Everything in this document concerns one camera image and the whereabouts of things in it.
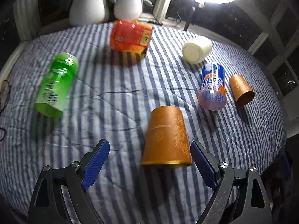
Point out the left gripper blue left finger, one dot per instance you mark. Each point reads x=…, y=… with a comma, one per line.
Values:
x=47, y=203

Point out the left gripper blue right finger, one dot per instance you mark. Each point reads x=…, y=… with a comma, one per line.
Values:
x=238, y=195

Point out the large orange patterned paper cup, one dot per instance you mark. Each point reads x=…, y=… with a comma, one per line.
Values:
x=166, y=140

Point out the small orange paper cup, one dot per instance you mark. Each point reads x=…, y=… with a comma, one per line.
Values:
x=242, y=92

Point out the green plastic cup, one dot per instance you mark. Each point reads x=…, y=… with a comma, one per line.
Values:
x=51, y=98

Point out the white plastic cup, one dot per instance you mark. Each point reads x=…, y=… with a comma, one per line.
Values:
x=197, y=49

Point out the black power strip on sill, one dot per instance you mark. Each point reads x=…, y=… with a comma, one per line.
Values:
x=154, y=22

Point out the large penguin plush toy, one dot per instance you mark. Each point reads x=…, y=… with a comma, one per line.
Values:
x=86, y=12

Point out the small penguin plush toy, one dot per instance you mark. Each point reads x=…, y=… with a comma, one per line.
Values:
x=129, y=9

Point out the black ring light tripod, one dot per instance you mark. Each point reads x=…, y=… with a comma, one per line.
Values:
x=190, y=10

